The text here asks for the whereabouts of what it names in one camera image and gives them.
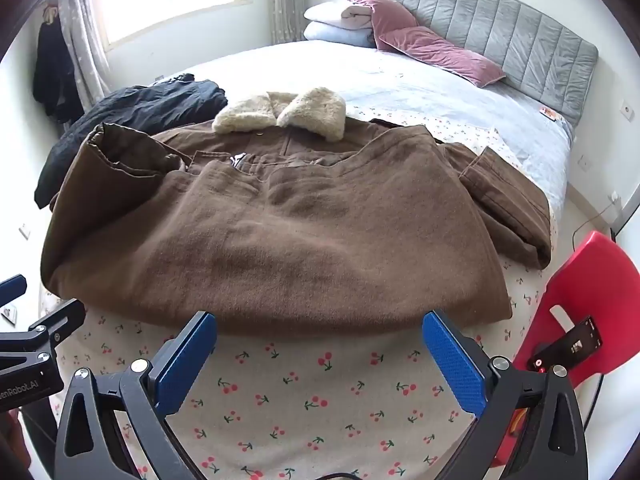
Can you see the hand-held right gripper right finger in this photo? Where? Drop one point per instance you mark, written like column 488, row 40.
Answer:
column 452, row 360

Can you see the black remote device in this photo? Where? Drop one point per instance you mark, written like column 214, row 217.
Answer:
column 570, row 342

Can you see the brown coat with fleece collar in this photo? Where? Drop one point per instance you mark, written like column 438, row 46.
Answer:
column 280, row 240

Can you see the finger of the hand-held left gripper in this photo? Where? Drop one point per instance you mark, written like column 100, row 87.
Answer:
column 60, row 317
column 12, row 287

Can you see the bed with light blue sheet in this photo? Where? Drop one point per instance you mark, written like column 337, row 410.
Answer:
column 400, row 90

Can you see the grey patterned curtain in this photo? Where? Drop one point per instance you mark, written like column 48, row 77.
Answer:
column 85, row 35
column 287, row 0

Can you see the pink velvet pillow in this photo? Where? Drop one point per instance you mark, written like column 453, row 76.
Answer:
column 390, row 20
column 440, row 52

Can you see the grey padded headboard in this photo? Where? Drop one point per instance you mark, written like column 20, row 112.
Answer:
column 500, row 25

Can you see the light blue pillow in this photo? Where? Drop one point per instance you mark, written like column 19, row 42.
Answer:
column 330, row 35

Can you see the white wall socket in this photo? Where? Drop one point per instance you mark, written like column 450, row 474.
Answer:
column 583, row 162
column 616, row 199
column 8, row 313
column 627, row 109
column 25, row 231

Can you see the white pillow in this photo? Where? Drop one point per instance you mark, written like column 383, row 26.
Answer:
column 322, row 11

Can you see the hanging dark clothes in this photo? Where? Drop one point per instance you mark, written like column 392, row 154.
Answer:
column 55, row 70

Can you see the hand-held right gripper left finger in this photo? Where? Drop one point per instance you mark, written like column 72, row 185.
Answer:
column 187, row 360

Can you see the black garment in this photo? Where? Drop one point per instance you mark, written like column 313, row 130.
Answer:
column 150, row 105

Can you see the folded white blanket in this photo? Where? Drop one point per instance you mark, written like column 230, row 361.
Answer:
column 356, row 17

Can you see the red plastic stool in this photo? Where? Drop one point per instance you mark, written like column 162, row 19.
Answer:
column 600, row 280

